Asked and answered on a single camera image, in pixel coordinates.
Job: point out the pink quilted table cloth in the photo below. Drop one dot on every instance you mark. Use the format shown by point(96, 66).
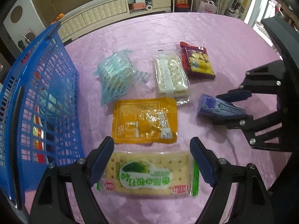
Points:
point(233, 49)

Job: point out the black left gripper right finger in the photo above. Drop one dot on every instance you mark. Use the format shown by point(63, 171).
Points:
point(251, 204)

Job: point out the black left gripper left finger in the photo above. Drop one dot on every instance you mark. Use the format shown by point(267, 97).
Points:
point(51, 202)

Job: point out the cream tv cabinet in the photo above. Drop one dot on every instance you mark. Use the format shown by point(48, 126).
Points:
point(100, 13)

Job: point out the blue plastic basket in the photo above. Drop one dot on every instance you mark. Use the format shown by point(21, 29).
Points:
point(39, 115)

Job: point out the green cracker packet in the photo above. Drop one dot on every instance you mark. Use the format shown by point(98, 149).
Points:
point(153, 174)

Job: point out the light blue striped snack packet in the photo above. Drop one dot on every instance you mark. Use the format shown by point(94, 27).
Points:
point(116, 75)

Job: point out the red spicy snack packet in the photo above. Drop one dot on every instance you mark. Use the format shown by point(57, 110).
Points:
point(39, 133)

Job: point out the white wafer biscuit packet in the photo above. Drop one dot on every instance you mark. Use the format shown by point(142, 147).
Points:
point(172, 81)

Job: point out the blue purple candy box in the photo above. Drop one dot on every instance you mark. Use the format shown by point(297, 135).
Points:
point(214, 107)

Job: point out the red purple yellow snack packet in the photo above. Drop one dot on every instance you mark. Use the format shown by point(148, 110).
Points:
point(195, 61)

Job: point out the oranges on blue plate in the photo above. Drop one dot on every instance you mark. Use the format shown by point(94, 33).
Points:
point(59, 17)

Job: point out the yellow orange snack packet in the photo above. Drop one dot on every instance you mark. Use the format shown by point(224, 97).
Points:
point(145, 121)

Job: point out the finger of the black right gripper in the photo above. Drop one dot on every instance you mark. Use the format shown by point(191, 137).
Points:
point(250, 127)
point(266, 79)

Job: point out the pink white gift bag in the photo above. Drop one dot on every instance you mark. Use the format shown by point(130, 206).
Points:
point(207, 6)

